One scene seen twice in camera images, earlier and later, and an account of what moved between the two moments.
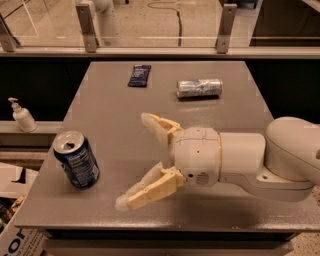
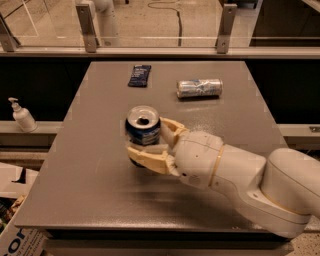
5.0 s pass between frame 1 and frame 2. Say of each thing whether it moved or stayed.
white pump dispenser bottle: stayed
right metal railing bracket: stayed
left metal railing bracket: stayed
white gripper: moved
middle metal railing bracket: stayed
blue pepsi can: moved
